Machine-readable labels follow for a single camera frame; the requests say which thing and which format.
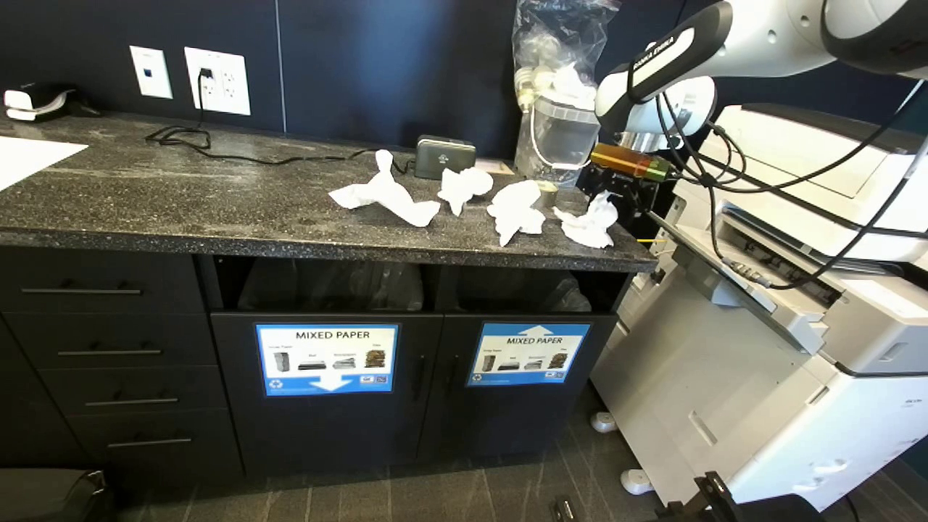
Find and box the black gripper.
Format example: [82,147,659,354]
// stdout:
[578,164,674,236]

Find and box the white single wall plate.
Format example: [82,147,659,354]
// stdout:
[130,46,171,97]

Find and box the white office printer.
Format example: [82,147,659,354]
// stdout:
[593,103,928,509]

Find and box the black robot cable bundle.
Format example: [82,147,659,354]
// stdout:
[628,38,928,293]

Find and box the dark grey small box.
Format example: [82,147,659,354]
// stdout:
[414,136,475,178]

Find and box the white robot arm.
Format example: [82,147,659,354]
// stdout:
[594,0,928,145]

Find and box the clear plastic bag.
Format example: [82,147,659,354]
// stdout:
[510,0,620,110]

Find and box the mixed paper label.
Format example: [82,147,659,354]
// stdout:
[468,322,590,389]
[256,325,401,396]

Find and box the black drawer cabinet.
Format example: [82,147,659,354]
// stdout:
[0,248,240,487]

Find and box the left mixed paper label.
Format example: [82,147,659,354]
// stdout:
[256,325,401,396]

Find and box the white flat paper sheet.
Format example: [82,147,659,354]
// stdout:
[0,136,82,190]

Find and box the black recycling bin cabinet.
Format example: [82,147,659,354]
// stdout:
[210,257,620,474]

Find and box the clear plastic bucket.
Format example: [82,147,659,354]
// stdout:
[514,89,601,184]

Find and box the white double wall outlet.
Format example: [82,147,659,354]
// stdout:
[182,46,252,116]

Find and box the right mixed paper label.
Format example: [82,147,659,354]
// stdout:
[468,322,590,389]

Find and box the black power cable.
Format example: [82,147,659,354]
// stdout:
[146,67,372,167]

